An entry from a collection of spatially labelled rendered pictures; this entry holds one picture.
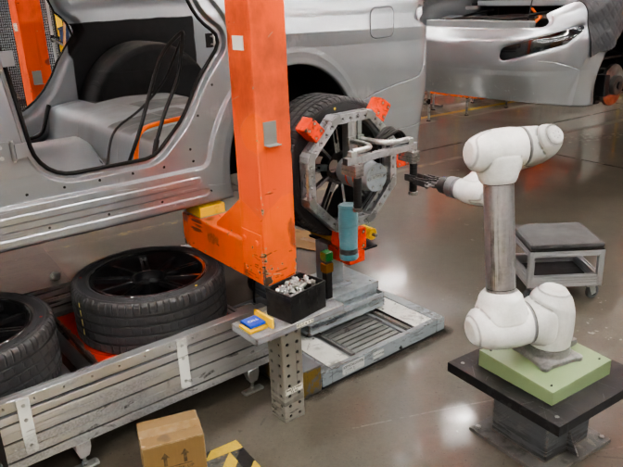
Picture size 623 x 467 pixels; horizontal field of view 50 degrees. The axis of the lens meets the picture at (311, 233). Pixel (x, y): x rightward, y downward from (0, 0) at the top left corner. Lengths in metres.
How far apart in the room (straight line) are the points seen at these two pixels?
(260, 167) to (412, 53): 1.50
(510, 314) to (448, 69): 3.50
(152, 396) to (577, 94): 3.85
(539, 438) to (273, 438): 0.99
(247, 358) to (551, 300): 1.26
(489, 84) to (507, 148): 3.19
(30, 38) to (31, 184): 2.35
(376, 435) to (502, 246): 0.92
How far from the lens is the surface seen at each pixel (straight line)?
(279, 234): 2.67
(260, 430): 2.78
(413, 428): 2.77
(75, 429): 2.64
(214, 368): 2.81
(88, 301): 2.84
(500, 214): 2.28
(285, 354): 2.63
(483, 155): 2.21
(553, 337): 2.48
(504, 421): 2.71
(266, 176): 2.56
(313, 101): 3.07
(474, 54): 5.44
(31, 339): 2.62
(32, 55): 5.01
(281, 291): 2.56
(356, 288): 3.36
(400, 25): 3.69
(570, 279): 3.82
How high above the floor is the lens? 1.65
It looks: 20 degrees down
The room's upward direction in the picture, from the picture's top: 2 degrees counter-clockwise
